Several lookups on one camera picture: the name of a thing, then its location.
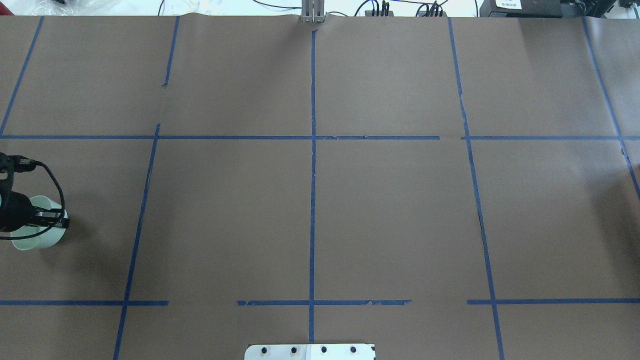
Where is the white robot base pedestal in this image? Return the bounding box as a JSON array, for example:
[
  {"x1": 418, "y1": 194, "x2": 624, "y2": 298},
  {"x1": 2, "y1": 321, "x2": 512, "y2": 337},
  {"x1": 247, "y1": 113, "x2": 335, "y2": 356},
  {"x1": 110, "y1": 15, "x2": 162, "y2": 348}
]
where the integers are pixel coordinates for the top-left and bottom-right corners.
[{"x1": 243, "y1": 343, "x2": 377, "y2": 360}]

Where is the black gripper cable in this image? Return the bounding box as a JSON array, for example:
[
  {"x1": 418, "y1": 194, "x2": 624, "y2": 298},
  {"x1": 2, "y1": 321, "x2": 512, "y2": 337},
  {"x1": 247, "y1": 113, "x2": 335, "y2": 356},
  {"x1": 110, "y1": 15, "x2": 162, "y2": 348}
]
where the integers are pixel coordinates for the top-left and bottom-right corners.
[{"x1": 0, "y1": 160, "x2": 67, "y2": 242}]

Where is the light green bowl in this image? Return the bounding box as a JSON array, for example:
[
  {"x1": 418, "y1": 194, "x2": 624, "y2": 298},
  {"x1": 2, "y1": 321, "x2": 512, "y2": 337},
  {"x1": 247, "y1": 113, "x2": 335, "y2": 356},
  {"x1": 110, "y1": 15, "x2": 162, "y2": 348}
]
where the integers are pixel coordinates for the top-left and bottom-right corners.
[{"x1": 9, "y1": 195, "x2": 70, "y2": 251}]

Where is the aluminium frame post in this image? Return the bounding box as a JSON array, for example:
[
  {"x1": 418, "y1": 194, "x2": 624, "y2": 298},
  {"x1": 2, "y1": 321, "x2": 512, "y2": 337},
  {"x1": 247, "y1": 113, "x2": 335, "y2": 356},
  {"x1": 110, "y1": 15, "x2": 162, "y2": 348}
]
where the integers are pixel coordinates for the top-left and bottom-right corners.
[{"x1": 301, "y1": 0, "x2": 327, "y2": 24}]

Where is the black device box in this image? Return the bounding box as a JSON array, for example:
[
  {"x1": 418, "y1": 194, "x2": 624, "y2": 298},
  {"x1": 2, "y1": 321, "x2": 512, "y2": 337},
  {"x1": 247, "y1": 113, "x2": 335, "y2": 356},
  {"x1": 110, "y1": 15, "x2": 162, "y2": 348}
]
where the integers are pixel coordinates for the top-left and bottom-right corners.
[{"x1": 478, "y1": 0, "x2": 563, "y2": 19}]

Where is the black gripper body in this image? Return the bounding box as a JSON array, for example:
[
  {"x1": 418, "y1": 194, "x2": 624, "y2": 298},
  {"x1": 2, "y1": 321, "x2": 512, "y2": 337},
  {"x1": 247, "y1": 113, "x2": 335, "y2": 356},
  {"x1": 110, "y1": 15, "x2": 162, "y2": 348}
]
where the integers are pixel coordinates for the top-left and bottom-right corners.
[{"x1": 0, "y1": 153, "x2": 38, "y2": 233}]

